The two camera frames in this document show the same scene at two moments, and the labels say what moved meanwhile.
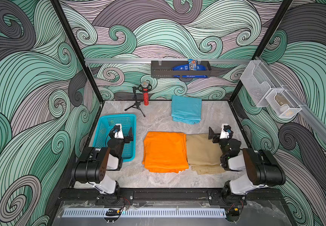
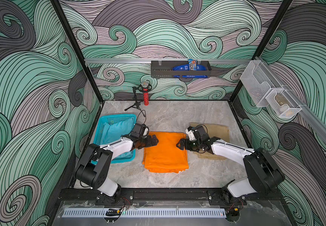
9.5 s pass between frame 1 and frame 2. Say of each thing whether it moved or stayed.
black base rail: stayed
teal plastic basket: stayed
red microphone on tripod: stayed
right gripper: moved
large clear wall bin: stayed
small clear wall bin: stayed
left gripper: moved
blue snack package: stayed
